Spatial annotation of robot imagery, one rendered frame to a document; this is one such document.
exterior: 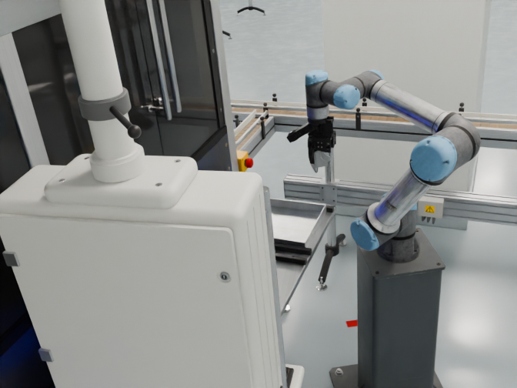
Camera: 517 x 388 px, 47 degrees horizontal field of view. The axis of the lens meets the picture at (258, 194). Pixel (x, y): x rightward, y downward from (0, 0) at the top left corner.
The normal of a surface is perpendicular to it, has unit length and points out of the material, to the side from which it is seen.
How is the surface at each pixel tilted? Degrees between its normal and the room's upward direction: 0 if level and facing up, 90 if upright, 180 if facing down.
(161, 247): 90
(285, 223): 0
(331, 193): 90
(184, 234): 90
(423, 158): 84
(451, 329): 0
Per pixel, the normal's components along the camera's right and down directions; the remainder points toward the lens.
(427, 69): -0.36, 0.48
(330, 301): -0.09, -0.87
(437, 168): -0.73, 0.27
